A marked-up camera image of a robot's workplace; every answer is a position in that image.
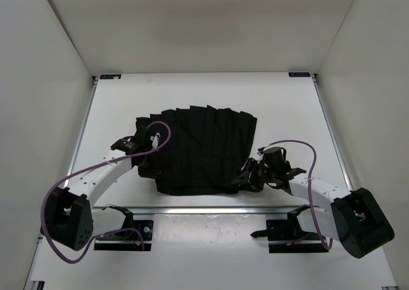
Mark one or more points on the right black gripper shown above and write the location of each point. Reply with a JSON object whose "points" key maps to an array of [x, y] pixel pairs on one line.
{"points": [[246, 180]]}

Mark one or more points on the left blue corner label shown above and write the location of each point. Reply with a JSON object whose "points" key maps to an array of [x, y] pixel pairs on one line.
{"points": [[110, 76]]}

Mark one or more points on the black pleated skirt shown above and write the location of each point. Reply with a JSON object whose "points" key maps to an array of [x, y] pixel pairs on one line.
{"points": [[205, 153]]}

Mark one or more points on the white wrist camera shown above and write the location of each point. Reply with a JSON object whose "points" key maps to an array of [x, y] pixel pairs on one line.
{"points": [[155, 140], [261, 151]]}

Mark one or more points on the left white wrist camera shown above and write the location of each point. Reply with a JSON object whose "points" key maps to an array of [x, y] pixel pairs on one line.
{"points": [[155, 140]]}

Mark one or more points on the left aluminium side rail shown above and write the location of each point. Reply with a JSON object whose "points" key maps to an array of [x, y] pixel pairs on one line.
{"points": [[88, 108]]}

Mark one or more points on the right aluminium side rail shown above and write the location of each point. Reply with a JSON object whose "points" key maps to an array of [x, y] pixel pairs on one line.
{"points": [[337, 149]]}

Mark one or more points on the right blue corner label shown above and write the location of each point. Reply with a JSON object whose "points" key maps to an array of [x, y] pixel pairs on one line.
{"points": [[299, 74]]}

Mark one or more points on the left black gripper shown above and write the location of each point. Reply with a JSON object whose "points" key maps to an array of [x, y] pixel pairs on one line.
{"points": [[153, 170]]}

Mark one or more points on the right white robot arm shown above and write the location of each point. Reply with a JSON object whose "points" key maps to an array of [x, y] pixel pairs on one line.
{"points": [[351, 217]]}

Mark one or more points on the aluminium front rail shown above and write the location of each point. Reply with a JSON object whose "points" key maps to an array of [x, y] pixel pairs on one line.
{"points": [[212, 210]]}

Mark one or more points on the aluminium side rail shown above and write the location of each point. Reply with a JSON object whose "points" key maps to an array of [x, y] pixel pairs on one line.
{"points": [[337, 149], [88, 108]]}

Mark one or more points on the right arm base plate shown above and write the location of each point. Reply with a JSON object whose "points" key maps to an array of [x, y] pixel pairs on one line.
{"points": [[283, 239]]}

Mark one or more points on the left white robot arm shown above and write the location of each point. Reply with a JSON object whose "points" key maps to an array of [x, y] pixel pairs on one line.
{"points": [[68, 216]]}

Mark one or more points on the blue corner label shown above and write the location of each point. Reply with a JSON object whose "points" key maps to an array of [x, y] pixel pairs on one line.
{"points": [[299, 74], [110, 76]]}

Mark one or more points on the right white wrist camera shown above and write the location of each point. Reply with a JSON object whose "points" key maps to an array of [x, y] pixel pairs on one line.
{"points": [[261, 151]]}

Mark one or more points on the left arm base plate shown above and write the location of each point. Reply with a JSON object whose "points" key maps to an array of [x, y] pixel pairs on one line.
{"points": [[128, 241]]}

